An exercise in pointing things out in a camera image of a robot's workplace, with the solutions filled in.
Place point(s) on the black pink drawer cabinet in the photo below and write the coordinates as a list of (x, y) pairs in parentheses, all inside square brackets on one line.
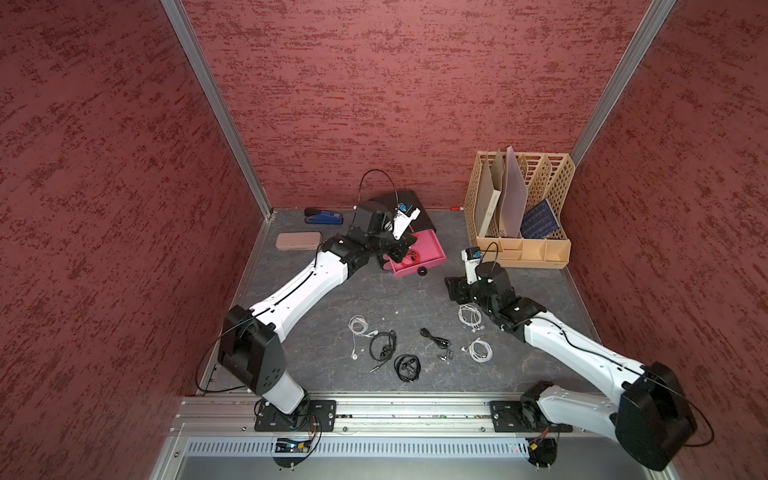
[(427, 244)]

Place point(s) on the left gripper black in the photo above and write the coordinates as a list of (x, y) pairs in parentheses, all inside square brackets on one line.
[(402, 244)]

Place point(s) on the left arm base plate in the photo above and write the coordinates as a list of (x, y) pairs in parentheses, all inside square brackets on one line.
[(311, 415)]

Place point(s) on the black earphones middle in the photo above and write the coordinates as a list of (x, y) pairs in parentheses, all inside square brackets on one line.
[(382, 348)]

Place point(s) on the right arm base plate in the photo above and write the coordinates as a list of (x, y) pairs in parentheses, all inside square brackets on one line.
[(510, 417)]

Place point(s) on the black earphones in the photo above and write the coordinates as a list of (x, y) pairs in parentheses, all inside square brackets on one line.
[(442, 343), (382, 348), (407, 368)]

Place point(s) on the beige paper folder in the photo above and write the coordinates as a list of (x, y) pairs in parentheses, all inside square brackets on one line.
[(489, 191)]

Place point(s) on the black earphones right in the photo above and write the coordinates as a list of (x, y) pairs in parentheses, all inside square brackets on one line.
[(442, 343)]

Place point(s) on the translucent grey folder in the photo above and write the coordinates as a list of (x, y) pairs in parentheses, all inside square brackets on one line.
[(514, 197)]

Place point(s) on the aluminium corner post left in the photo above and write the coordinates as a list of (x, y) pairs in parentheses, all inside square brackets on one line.
[(190, 44)]

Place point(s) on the black earphones bottom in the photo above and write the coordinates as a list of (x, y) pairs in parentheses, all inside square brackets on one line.
[(407, 368)]

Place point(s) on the aluminium corner post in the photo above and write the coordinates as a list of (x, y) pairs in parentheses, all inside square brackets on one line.
[(647, 30), (190, 44)]

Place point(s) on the pink pencil case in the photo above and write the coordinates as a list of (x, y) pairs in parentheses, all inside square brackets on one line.
[(298, 241)]

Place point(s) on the beige file organizer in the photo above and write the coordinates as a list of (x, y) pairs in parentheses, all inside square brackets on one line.
[(547, 176)]

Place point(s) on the dark blue notebook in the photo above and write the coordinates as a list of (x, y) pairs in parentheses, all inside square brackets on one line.
[(539, 222)]

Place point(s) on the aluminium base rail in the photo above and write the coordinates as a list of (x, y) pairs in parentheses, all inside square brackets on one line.
[(403, 414)]

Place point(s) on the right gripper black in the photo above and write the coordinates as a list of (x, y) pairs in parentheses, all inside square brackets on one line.
[(457, 288)]

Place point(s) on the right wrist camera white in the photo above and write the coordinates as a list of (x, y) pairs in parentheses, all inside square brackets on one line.
[(471, 258)]

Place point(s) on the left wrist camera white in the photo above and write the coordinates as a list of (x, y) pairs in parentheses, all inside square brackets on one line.
[(404, 216)]

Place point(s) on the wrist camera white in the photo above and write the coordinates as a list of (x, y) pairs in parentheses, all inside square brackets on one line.
[(404, 216), (471, 258)]

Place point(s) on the blue black stapler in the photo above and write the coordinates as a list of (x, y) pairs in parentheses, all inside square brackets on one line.
[(318, 216)]

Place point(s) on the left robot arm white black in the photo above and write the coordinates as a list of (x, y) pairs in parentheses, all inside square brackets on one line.
[(250, 343)]

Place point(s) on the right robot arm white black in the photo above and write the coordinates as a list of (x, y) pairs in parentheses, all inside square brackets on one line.
[(641, 407)]

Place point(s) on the white earphones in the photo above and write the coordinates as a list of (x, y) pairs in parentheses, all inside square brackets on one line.
[(470, 316), (479, 350), (359, 328)]

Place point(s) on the aluminium corner post right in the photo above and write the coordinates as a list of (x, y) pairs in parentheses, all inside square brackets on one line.
[(647, 30)]

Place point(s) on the red earphones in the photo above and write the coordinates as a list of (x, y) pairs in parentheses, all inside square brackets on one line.
[(411, 258)]

